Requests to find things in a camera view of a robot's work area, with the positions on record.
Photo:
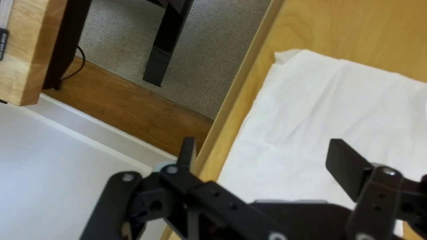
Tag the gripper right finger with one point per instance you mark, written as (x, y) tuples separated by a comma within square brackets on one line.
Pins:
[(373, 186)]

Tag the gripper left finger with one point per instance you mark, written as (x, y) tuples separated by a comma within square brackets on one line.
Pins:
[(186, 196)]

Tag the white paper towel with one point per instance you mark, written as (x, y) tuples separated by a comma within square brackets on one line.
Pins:
[(320, 116)]

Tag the grey striped rug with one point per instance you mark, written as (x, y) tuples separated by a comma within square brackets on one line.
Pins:
[(186, 50)]

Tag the black table leg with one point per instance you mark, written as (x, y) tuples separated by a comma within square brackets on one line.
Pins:
[(166, 40)]

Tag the light wooden block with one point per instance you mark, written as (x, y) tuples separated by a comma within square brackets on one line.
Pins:
[(28, 50)]

